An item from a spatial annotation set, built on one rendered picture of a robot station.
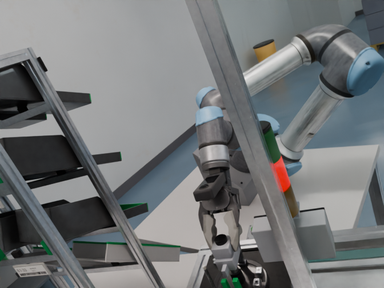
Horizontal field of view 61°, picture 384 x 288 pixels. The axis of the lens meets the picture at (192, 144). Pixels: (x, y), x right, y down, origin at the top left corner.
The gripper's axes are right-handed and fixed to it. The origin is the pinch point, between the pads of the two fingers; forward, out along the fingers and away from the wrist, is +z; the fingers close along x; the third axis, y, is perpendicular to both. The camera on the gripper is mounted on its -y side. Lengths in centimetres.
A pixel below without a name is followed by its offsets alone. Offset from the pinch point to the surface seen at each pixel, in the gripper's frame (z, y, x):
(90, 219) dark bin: -8.9, -18.4, 22.8
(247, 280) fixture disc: 8.3, 7.8, -2.2
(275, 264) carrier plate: 5.8, 13.9, -8.0
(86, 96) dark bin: -36.6, -22.1, 20.2
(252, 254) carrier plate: 2.9, 17.4, -1.4
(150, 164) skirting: -113, 294, 212
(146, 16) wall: -320, 258, 179
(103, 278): 7, 29, 63
